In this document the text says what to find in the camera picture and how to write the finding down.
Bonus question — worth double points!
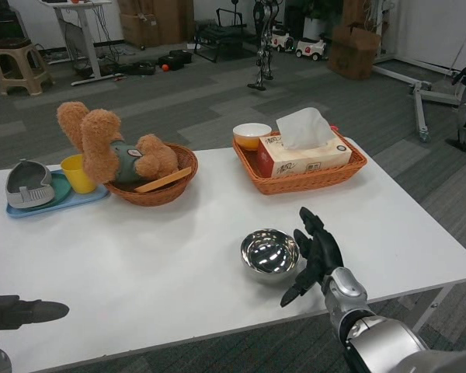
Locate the open brown cardboard box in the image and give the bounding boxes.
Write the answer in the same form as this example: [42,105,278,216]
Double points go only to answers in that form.
[328,23,381,81]

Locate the silver black humanoid robot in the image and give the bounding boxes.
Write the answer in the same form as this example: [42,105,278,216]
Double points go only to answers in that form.
[247,0,284,91]

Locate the green plate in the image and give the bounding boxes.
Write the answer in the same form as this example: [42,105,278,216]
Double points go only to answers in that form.
[30,172,73,207]

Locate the black case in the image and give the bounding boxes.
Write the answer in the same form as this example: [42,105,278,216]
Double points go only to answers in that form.
[158,49,194,73]

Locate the white and orange bowl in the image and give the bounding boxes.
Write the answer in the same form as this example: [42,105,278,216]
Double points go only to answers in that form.
[232,122,273,152]

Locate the brown teddy bear plush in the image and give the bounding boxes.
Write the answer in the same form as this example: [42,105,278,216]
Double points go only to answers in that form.
[56,101,179,184]

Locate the white toy car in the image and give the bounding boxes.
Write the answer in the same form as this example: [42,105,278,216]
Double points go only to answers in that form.
[294,33,329,62]
[270,30,297,54]

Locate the yellow plastic cup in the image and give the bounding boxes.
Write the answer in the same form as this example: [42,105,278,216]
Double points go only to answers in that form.
[60,153,98,194]

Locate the white standing desk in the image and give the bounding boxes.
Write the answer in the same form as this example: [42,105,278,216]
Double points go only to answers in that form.
[42,0,121,86]

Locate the large brown cardboard box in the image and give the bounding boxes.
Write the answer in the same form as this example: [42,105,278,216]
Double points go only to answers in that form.
[155,0,195,45]

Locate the orange tissue box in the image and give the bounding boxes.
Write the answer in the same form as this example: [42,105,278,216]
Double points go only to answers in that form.
[256,133,353,179]

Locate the shiny metal bowl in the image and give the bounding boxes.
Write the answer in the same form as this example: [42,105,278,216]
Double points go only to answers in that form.
[240,228,301,284]

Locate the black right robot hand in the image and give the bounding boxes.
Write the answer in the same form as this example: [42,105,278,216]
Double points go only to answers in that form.
[280,206,345,309]

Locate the grey slip-on shoe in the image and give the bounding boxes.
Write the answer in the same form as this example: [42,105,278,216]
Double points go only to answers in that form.
[5,159,54,210]

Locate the white metal gantry stand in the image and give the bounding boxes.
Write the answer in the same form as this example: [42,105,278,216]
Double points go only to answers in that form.
[372,58,466,143]

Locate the round wicker basket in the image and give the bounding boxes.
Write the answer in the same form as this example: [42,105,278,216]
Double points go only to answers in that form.
[103,142,200,207]

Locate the rectangular orange wicker basket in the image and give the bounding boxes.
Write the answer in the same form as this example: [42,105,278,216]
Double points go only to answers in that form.
[231,126,368,196]

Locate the beige plastic stool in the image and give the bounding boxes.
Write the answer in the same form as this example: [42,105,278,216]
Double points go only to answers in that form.
[0,38,54,97]

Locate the black folding frame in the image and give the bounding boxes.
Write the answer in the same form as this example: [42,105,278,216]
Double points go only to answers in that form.
[193,7,257,63]

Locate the flat orange wooden stick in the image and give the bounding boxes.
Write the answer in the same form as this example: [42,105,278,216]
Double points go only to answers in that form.
[134,166,193,193]

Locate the stacked brown cardboard boxes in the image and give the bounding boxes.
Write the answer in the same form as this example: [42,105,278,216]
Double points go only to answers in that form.
[118,0,164,48]

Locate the white tissue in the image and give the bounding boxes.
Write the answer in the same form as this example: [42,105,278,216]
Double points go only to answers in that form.
[275,107,335,151]

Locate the light blue tray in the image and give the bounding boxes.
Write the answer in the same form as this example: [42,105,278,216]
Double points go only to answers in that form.
[5,169,111,219]

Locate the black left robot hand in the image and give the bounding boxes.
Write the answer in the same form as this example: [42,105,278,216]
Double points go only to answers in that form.
[0,295,70,331]

